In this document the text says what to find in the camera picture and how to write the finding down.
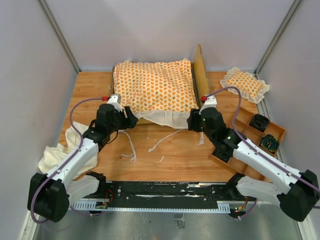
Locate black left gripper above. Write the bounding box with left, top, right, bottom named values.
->
left=108, top=105, right=139, bottom=133

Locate wooden pet bed frame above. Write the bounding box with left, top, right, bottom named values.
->
left=107, top=44, right=211, bottom=126

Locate duck print small pillow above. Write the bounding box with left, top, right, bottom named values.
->
left=220, top=66, right=270, bottom=104

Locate wooden compartment organizer box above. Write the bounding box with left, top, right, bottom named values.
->
left=209, top=105, right=287, bottom=180

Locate dark rolled sock upper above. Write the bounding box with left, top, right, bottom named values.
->
left=249, top=114, right=270, bottom=133

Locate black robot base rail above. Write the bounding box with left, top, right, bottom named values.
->
left=35, top=180, right=306, bottom=213

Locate cream cloth pile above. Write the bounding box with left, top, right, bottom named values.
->
left=38, top=121, right=98, bottom=179

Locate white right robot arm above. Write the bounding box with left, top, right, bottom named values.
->
left=187, top=107, right=320, bottom=222

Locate dark rolled sock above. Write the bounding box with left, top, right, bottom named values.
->
left=258, top=134, right=280, bottom=154
left=249, top=114, right=270, bottom=133

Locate duck print bed cover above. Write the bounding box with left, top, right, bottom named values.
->
left=112, top=58, right=207, bottom=163

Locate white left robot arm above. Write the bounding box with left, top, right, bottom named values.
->
left=27, top=103, right=138, bottom=224

